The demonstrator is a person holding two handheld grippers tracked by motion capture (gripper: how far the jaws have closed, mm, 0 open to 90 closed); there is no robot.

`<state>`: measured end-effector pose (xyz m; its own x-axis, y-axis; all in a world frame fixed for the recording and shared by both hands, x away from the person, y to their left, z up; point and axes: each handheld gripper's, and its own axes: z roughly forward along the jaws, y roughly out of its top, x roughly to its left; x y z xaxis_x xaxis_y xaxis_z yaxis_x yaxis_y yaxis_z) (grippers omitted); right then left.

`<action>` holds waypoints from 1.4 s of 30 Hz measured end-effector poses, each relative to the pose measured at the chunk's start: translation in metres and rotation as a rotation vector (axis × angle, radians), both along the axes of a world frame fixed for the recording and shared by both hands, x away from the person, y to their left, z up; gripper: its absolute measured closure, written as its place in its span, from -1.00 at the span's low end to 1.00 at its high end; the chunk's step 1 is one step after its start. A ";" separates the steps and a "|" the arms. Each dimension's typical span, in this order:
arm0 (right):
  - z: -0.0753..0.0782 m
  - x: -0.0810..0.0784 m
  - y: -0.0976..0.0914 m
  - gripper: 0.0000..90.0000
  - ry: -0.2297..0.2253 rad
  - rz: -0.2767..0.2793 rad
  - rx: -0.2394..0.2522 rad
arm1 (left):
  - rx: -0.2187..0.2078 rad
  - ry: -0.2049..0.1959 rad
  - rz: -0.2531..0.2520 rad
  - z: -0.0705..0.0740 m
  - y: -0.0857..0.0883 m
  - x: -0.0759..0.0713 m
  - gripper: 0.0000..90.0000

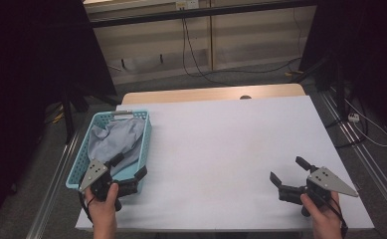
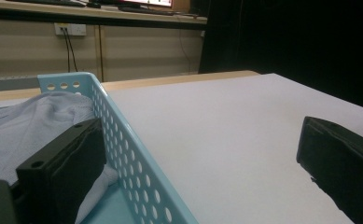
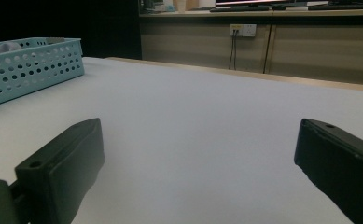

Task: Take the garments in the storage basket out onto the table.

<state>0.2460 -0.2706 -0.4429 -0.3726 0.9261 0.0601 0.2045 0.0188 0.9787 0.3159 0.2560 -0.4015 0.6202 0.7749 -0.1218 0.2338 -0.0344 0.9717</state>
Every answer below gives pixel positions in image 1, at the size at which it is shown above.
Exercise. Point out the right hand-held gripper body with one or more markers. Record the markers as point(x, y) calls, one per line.
point(327, 181)

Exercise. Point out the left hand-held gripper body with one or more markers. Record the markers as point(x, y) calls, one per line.
point(93, 174)

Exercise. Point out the turquoise plastic basket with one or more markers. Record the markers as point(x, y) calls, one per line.
point(81, 159)

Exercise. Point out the light blue tank top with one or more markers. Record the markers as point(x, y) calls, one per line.
point(114, 139)

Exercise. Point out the person's right hand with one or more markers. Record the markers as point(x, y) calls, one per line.
point(323, 217)

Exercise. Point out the person's left hand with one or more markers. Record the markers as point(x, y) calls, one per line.
point(103, 212)

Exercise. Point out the white table cover sheet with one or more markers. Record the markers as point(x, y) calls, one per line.
point(234, 219)

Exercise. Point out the white power strip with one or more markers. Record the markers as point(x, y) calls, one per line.
point(353, 117)

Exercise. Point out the grey table grommet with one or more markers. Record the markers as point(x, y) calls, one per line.
point(245, 97)

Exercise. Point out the light wooden table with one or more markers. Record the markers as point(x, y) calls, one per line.
point(181, 94)

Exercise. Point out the yellow floor marker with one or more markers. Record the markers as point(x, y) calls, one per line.
point(293, 73)

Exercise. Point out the black curtain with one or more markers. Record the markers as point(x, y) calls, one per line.
point(22, 83)
point(373, 49)

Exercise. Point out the black horizontal beam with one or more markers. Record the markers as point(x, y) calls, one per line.
point(197, 13)

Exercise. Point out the aluminium floor rail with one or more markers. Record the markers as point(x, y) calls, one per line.
point(53, 189)
point(375, 176)

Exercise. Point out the black wall peg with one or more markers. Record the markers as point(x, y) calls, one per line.
point(123, 63)
point(161, 58)

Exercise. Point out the white wall socket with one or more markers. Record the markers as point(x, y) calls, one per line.
point(187, 4)

